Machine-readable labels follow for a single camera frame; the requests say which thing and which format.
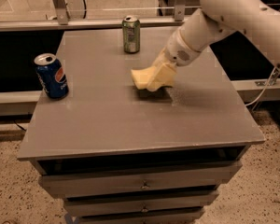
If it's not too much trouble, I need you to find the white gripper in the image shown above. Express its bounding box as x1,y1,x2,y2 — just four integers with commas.
147,26,208,91

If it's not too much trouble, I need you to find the yellow sponge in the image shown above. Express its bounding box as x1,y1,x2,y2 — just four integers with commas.
131,67,155,90

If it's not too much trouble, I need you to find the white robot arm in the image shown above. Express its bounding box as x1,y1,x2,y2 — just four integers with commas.
147,0,280,91

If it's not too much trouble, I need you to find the green soda can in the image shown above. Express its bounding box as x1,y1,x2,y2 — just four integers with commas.
122,15,140,53

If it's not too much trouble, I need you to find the blue pepsi can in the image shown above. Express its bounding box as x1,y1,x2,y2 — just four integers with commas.
34,53,69,99

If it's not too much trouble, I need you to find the grey drawer cabinet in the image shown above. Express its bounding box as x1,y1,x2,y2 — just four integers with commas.
17,25,266,224

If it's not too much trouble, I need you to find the middle grey drawer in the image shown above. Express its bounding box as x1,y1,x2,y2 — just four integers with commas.
64,190,218,217

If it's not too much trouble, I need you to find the grey drawer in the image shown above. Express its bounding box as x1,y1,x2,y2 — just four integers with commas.
79,208,204,224
39,161,242,198
64,190,218,217

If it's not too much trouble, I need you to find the bottom grey drawer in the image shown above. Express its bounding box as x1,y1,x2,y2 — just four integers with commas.
79,208,204,224

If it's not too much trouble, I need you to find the top grey drawer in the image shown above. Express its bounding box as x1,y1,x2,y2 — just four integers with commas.
39,161,242,198

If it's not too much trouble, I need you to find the white cable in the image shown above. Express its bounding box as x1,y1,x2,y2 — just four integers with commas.
245,64,280,107

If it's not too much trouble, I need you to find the metal railing frame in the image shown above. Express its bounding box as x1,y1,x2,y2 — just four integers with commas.
0,0,280,33

